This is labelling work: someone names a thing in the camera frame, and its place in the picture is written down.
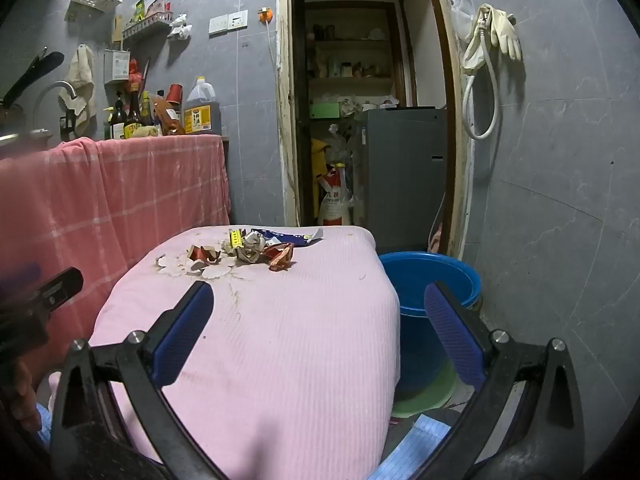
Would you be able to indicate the yellow capped sauce bottle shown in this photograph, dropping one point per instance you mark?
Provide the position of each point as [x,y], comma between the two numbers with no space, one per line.
[147,110]

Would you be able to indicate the red mesh bag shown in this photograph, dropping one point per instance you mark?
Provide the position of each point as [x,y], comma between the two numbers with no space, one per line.
[135,77]

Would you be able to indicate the chrome faucet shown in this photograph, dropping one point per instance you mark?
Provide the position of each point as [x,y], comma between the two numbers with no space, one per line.
[55,85]

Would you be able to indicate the white sack red print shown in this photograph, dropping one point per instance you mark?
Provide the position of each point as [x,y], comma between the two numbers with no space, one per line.
[335,205]

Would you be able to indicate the orange wall hook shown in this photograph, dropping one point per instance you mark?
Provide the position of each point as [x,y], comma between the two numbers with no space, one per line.
[266,15]

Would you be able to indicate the green box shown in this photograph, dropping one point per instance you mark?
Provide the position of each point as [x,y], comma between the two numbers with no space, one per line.
[324,110]

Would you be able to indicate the white crumpled rag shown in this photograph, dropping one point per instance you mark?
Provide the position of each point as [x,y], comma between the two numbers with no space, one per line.
[180,27]

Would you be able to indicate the red white seasoning packet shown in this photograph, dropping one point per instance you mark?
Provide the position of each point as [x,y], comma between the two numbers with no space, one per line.
[157,7]

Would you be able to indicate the clear hanging plastic bag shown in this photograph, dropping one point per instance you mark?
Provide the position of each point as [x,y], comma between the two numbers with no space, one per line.
[461,15]

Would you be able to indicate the red cup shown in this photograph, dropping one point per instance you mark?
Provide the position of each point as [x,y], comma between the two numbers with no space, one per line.
[175,94]

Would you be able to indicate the metal wall rack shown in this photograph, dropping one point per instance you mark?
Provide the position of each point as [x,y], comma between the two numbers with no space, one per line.
[147,25]

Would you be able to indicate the wooden paddle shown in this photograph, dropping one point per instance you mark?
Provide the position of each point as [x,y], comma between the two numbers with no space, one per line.
[117,30]

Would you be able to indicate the white wall socket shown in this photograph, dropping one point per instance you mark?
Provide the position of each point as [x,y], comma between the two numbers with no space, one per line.
[237,20]

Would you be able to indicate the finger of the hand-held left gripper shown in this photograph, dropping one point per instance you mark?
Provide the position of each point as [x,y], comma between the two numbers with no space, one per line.
[25,277]
[62,287]

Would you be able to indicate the grey washing machine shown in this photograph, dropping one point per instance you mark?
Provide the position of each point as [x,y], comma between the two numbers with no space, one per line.
[400,185]

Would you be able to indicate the large cooking oil jug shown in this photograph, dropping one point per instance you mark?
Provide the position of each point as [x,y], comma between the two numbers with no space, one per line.
[202,115]

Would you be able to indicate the green seasoning packet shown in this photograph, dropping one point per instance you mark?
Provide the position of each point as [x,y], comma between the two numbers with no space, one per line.
[140,10]

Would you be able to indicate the blue plastic bucket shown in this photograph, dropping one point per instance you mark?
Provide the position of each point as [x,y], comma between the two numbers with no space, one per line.
[415,340]

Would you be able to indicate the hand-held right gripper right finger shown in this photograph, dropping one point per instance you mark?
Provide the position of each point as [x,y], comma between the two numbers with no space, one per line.
[452,330]

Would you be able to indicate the cream rubber glove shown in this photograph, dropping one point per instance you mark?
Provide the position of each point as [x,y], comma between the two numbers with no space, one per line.
[505,35]
[475,55]

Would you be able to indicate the dark bottle white label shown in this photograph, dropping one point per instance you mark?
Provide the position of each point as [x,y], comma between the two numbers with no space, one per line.
[118,120]

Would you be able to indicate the person's left hand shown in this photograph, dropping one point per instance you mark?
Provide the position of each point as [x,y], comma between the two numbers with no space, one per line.
[25,395]

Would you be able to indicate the wooden shelf unit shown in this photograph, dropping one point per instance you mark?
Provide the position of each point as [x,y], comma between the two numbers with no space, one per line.
[350,82]

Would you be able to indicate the white wall switch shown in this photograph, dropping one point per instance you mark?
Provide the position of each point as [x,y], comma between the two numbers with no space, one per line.
[218,25]

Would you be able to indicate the clear plastic bag pile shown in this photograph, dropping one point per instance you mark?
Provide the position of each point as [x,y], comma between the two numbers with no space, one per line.
[345,145]

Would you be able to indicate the silver wrapper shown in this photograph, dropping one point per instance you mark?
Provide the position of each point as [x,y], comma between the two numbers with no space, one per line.
[250,250]

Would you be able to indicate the yellow bag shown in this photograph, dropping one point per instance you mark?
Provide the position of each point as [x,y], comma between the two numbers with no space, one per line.
[319,170]

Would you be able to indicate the dark wooden door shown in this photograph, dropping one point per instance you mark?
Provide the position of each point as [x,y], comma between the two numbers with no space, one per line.
[300,110]

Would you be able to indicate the dark bottle yellow label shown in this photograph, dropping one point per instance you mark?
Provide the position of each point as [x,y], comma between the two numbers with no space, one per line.
[133,120]

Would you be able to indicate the tan lumpy object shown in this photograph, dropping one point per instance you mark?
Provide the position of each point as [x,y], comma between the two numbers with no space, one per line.
[146,131]

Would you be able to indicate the beige hanging towel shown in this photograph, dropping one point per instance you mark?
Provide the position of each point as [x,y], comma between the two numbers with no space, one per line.
[80,75]

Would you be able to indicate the pink towel covered table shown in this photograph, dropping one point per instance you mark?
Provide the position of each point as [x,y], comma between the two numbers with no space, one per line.
[280,360]

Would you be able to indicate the pink plaid cloth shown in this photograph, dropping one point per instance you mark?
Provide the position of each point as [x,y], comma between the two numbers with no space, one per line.
[125,195]

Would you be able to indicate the blue snack wrapper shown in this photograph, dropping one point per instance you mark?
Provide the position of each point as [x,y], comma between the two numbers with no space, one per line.
[285,237]

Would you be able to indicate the row of small jars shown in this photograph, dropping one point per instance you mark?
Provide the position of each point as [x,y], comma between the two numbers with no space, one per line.
[345,67]

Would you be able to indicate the light blue striped cloth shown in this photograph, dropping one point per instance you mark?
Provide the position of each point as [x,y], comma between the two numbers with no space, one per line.
[415,450]

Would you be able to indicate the yellow wrapper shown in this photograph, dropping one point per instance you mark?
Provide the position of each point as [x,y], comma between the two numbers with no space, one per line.
[232,240]

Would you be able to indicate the white wooden door frame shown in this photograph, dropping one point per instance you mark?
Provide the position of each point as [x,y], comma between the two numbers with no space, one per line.
[282,110]

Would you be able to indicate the green plastic basin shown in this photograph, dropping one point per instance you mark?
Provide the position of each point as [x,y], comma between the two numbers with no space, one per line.
[420,405]

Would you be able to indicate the orange red wrapper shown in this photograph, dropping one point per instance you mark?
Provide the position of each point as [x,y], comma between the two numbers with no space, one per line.
[280,257]

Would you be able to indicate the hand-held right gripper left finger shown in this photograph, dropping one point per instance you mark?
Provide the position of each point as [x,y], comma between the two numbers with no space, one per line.
[182,330]

